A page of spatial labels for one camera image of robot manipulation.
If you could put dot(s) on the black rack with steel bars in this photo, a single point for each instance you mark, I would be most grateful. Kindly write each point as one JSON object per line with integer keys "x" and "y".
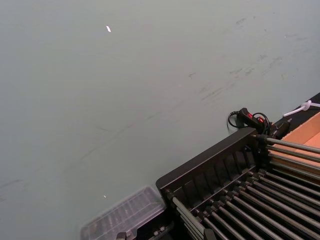
{"x": 200, "y": 162}

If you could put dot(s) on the clear plastic case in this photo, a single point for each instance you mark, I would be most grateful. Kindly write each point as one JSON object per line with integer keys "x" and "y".
{"x": 120, "y": 215}

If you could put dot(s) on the shallow brown cardboard tray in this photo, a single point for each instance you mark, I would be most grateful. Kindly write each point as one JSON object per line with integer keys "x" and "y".
{"x": 300, "y": 132}

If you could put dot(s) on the small white three-armed plastic piece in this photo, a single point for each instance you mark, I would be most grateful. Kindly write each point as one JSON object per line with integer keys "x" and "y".
{"x": 306, "y": 106}

